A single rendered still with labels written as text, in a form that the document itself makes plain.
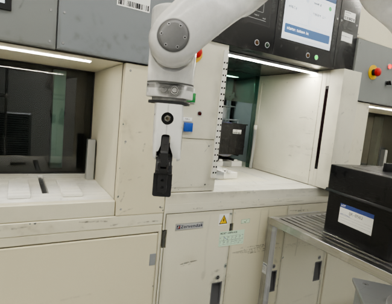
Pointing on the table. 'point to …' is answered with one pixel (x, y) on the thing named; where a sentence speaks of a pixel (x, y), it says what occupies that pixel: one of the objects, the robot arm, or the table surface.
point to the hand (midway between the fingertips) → (162, 184)
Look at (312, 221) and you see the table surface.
